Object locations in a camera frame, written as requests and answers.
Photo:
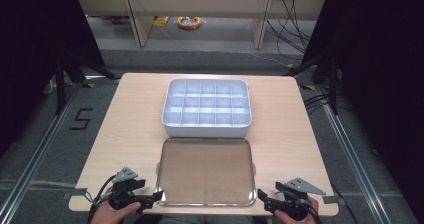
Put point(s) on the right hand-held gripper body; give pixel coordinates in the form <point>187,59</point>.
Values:
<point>295,197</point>

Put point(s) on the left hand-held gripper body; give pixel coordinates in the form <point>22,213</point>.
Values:
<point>124,187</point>

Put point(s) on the person's right hand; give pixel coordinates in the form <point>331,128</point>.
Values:
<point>305,219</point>

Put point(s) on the person's left hand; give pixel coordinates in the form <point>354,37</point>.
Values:
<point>110,214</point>

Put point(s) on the grey tape piece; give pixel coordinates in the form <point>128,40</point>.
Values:
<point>331,199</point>

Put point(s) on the white compartment organizer box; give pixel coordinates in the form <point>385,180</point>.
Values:
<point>206,104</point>

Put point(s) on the black metal stand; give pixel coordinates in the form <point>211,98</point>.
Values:
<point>60,84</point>
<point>333,84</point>

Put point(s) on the black curtain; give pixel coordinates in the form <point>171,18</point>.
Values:
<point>383,67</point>
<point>33,34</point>

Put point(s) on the yellow flat item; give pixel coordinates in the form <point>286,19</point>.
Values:
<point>161,21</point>

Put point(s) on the light wooden bench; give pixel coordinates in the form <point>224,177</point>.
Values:
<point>200,4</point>

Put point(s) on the aluminium floor rail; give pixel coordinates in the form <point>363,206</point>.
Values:
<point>36,157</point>
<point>353,164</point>

